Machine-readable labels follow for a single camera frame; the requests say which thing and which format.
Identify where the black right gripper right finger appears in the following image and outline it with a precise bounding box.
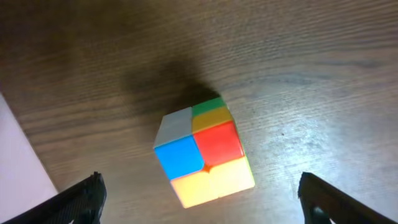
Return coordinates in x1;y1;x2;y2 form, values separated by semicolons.
298;172;397;224

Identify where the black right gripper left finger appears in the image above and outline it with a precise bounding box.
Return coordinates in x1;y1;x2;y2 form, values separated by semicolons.
4;172;107;224

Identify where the colourful two-by-two puzzle cube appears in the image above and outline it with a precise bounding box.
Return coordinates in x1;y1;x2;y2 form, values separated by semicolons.
154;97;255;208

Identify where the white open cardboard box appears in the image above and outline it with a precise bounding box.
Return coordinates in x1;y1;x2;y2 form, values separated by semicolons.
0;97;58;223

